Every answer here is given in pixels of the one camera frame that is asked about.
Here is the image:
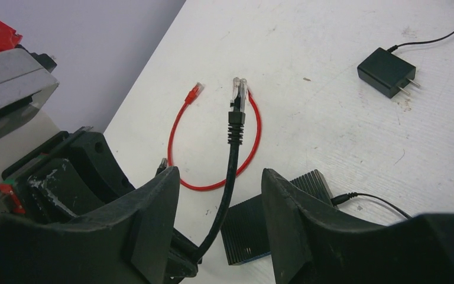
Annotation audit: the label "black ethernet cable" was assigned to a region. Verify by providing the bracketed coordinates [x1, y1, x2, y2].
[189, 77, 249, 263]

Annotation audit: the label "thin black plug cable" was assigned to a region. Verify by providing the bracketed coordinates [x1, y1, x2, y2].
[330, 192, 413, 220]

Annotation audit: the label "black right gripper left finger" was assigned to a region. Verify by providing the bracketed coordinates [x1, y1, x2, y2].
[0, 167, 180, 283]

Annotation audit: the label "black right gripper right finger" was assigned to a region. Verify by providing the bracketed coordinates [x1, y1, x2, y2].
[261, 169, 454, 283]

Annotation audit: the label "black bundled adapter cable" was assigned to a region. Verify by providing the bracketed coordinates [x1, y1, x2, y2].
[385, 0, 454, 54]

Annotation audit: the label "red orange ethernet cable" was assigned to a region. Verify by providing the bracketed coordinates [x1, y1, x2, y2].
[167, 82, 262, 192]

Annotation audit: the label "small black wall adapter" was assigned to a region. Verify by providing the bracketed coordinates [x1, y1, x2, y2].
[357, 47, 421, 99]

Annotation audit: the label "small black labelled switch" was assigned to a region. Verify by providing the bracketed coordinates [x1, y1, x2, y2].
[220, 169, 332, 266]

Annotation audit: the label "black short cable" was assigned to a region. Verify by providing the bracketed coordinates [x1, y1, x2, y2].
[155, 157, 169, 176]

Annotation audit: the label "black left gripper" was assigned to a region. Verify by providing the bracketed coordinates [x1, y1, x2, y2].
[0, 126, 200, 284]

